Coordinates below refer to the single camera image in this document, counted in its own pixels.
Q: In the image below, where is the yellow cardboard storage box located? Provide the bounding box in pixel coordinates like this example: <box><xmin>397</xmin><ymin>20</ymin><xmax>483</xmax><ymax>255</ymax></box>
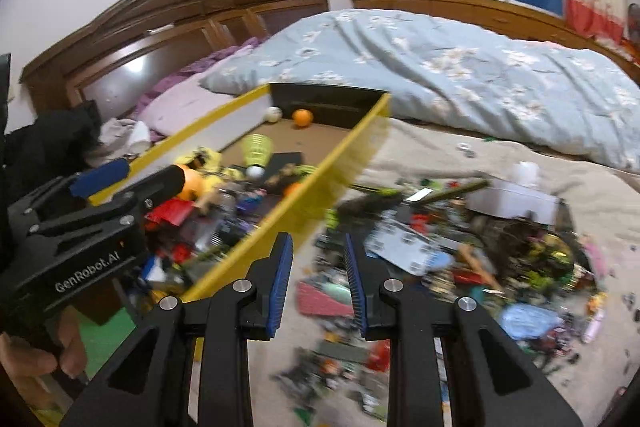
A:
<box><xmin>91</xmin><ymin>83</ymin><xmax>390</xmax><ymax>301</ymax></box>

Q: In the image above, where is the beige bed blanket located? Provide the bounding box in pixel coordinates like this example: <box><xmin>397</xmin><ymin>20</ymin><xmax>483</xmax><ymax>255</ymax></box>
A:
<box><xmin>250</xmin><ymin>119</ymin><xmax>639</xmax><ymax>426</ymax></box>

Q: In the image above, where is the grey lego plate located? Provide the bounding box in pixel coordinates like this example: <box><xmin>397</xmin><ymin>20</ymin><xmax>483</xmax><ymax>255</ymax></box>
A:
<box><xmin>364</xmin><ymin>220</ymin><xmax>450</xmax><ymax>277</ymax></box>

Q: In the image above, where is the large orange ball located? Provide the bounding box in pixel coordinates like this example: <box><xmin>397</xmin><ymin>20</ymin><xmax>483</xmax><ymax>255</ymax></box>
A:
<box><xmin>177</xmin><ymin>165</ymin><xmax>209</xmax><ymax>202</ymax></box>

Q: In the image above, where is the red plastic toy piece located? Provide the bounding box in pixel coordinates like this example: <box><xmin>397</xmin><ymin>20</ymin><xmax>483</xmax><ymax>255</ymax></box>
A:
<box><xmin>145</xmin><ymin>198</ymin><xmax>194</xmax><ymax>227</ymax></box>

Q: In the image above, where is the white rolled cloth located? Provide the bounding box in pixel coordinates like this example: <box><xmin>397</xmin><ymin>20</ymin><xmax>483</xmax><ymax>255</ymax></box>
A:
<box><xmin>126</xmin><ymin>120</ymin><xmax>152</xmax><ymax>156</ymax></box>

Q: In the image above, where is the tan wooden block strip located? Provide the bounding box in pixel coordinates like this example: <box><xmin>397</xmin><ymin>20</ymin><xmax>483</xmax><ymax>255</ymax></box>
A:
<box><xmin>458</xmin><ymin>244</ymin><xmax>502</xmax><ymax>291</ymax></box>

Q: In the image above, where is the blue floral duvet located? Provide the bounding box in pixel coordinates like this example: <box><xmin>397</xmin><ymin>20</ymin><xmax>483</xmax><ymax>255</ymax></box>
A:
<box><xmin>201</xmin><ymin>9</ymin><xmax>639</xmax><ymax>172</ymax></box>

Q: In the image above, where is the orange ping pong ball far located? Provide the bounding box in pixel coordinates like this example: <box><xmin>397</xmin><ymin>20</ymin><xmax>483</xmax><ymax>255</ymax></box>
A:
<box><xmin>292</xmin><ymin>108</ymin><xmax>314</xmax><ymax>129</ymax></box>

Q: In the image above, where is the yellow plush toy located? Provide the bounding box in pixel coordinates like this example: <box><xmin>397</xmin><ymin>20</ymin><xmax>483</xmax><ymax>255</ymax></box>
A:
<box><xmin>174</xmin><ymin>146</ymin><xmax>221</xmax><ymax>188</ymax></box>

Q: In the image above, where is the yellow plastic shuttlecock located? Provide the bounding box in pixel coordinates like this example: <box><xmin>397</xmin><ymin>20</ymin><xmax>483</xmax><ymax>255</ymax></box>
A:
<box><xmin>241</xmin><ymin>133</ymin><xmax>273</xmax><ymax>181</ymax></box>

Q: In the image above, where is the light blue plastic piece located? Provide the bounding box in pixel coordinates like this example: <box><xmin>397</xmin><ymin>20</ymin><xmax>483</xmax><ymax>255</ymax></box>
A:
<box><xmin>498</xmin><ymin>303</ymin><xmax>562</xmax><ymax>340</ymax></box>

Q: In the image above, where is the person's left hand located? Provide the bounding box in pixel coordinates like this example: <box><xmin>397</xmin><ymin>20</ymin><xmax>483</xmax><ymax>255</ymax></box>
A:
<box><xmin>1</xmin><ymin>307</ymin><xmax>88</xmax><ymax>410</ymax></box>

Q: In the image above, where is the white foam block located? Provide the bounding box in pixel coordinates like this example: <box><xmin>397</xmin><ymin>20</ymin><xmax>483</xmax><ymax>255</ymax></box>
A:
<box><xmin>465</xmin><ymin>179</ymin><xmax>559</xmax><ymax>225</ymax></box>

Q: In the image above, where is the pink pillow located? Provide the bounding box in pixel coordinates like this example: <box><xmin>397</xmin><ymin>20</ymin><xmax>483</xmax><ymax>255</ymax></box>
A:
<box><xmin>138</xmin><ymin>74</ymin><xmax>233</xmax><ymax>136</ymax></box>

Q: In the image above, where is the white ping pong ball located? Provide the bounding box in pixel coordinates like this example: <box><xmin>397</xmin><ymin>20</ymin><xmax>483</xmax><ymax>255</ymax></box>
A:
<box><xmin>264</xmin><ymin>106</ymin><xmax>283</xmax><ymax>124</ymax></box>

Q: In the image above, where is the brown wooden headboard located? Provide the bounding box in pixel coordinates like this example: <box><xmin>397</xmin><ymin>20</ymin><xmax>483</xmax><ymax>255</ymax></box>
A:
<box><xmin>20</xmin><ymin>0</ymin><xmax>329</xmax><ymax>119</ymax></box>

